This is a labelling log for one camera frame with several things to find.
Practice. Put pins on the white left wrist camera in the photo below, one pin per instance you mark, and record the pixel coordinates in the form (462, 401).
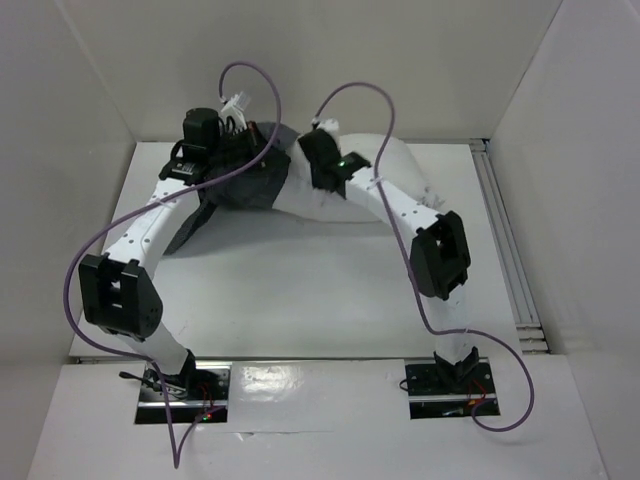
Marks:
(235, 107)

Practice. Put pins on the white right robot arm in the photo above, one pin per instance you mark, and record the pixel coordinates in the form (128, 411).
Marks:
(433, 246)

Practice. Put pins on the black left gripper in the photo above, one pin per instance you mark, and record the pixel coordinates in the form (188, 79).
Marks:
(255, 140)

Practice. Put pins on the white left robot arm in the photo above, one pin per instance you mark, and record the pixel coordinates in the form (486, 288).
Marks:
(117, 289)

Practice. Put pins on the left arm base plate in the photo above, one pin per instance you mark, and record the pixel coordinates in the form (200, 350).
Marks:
(205, 399)

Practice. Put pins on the aluminium rail frame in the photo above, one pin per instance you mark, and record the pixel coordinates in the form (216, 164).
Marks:
(530, 330)

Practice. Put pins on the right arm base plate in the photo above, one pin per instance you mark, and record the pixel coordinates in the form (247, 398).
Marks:
(430, 397)

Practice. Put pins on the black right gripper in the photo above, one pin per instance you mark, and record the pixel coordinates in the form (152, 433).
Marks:
(314, 151)

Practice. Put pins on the dark grey checked pillowcase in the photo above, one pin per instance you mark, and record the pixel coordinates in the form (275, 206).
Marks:
(241, 191)

